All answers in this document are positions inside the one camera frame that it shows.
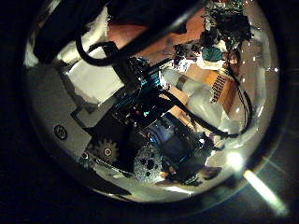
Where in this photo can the dark floor vent grille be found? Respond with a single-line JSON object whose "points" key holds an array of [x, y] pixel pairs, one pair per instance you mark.
{"points": [[219, 87]]}

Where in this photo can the bright lamp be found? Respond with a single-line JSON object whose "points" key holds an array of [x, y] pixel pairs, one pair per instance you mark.
{"points": [[235, 160]]}

